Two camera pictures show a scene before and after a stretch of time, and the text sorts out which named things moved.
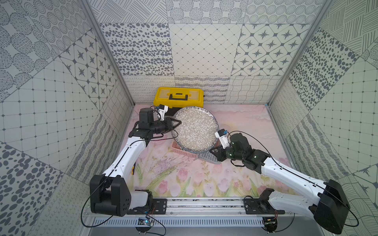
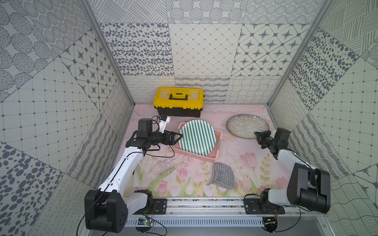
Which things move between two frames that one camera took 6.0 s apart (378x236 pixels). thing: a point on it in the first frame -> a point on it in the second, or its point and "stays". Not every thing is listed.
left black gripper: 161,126 -> 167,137
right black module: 270,223 stays
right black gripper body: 229,153 -> 265,139
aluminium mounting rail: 214,207 stays
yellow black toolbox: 175,99 stays
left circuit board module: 144,224 stays
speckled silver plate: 196,133 -> 244,126
